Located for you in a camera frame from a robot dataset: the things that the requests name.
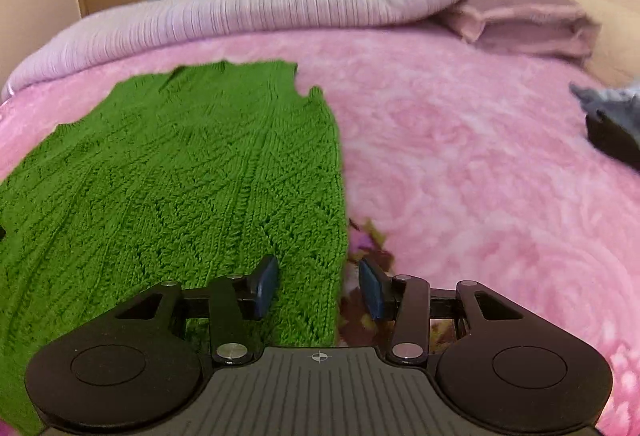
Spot purple pillow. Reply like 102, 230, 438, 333
440, 0, 601, 62

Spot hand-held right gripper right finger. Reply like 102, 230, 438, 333
359, 256, 525, 367

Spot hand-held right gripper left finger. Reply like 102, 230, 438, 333
114, 254, 280, 367

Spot black garment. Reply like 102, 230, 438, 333
585, 111, 640, 174

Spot light blue garment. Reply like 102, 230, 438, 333
570, 81, 640, 127

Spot green knitted sweater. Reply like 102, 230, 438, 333
0, 60, 351, 434

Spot lilac ribbed quilt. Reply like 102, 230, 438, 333
2, 0, 568, 92

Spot cream padded headboard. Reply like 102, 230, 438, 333
565, 0, 640, 87

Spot pink rose print blanket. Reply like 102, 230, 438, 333
0, 23, 640, 436

